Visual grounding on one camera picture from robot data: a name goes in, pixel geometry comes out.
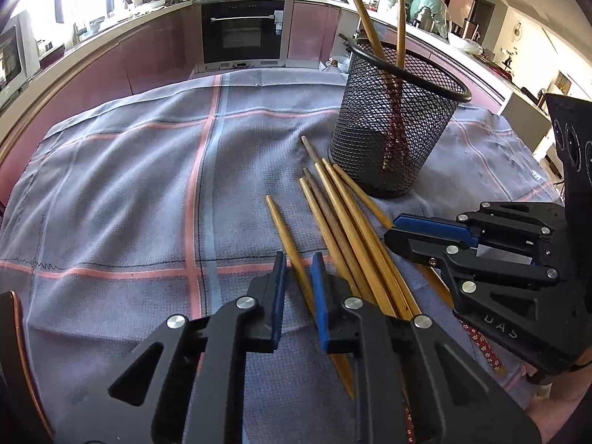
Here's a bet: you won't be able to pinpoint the steel kettle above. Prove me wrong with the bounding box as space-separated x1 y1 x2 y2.
414 7 436 32

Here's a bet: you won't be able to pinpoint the person's right forearm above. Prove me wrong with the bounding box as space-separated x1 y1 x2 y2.
522 364 592 444

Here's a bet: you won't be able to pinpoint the brown edged dark object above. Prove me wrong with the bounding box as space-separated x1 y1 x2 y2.
0 290 53 436

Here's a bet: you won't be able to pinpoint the white microwave oven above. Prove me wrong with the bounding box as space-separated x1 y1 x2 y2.
0 23 29 105

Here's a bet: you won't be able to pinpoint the pink kitchen cabinets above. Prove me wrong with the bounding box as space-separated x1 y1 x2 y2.
0 0 506 197

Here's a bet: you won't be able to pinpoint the grey checked tablecloth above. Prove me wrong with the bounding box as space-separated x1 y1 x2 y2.
0 70 567 444

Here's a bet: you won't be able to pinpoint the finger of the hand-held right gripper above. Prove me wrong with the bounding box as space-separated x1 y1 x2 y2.
392 202 566 248
384 228 560 297

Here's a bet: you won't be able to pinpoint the black mesh utensil cup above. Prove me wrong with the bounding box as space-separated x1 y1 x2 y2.
327 37 473 199

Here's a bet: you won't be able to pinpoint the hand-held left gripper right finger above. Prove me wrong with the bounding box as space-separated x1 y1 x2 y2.
311 252 542 444

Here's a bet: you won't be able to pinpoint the white side cabinet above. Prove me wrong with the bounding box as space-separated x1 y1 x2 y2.
501 87 552 151

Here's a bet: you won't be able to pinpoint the black built-in oven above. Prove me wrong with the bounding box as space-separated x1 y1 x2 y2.
200 0 293 66

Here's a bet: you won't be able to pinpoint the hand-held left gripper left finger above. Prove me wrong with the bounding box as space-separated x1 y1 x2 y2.
53 250 290 444

